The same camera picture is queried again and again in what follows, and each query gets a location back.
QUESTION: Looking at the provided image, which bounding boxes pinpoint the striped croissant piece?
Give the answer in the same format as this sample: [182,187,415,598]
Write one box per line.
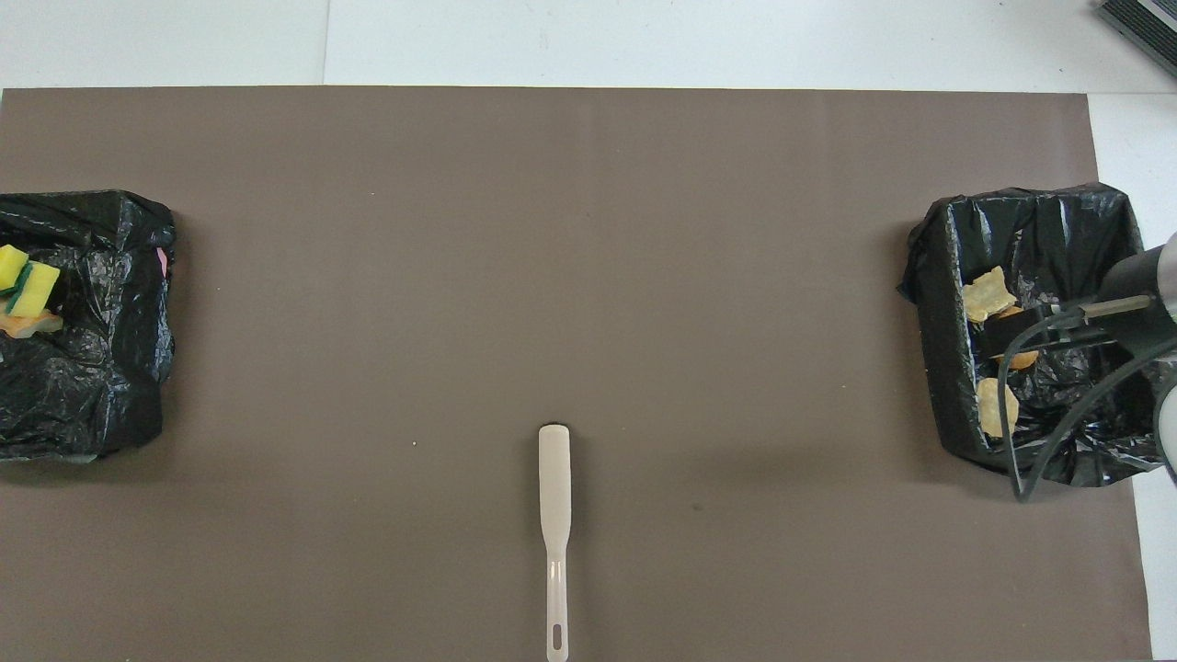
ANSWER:
[0,311,65,340]
[975,377,1021,439]

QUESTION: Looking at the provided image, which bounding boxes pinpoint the bin with black bag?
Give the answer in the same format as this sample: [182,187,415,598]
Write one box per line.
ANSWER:
[0,189,177,463]
[897,182,1177,490]

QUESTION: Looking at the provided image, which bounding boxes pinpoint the brown table mat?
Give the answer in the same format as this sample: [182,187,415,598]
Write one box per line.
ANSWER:
[0,86,1155,662]

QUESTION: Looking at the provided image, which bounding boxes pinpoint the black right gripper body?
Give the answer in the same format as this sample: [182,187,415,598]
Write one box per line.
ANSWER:
[1097,246,1177,358]

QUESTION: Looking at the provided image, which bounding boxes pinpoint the dark grey ribbed device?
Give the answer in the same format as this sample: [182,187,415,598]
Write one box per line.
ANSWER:
[1097,0,1177,79]

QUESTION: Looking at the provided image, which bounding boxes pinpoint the beige hand brush black bristles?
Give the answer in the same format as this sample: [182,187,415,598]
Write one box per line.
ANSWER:
[538,424,573,662]

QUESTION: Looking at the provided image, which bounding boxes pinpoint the pale cream bread piece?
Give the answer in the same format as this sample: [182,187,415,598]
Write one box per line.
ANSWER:
[961,267,1018,324]

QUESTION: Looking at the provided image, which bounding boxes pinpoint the brown oval bread roll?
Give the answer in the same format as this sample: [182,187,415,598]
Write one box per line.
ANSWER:
[998,307,1042,371]

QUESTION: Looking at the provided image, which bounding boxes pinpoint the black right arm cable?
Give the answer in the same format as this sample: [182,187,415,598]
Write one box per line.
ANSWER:
[998,294,1177,502]

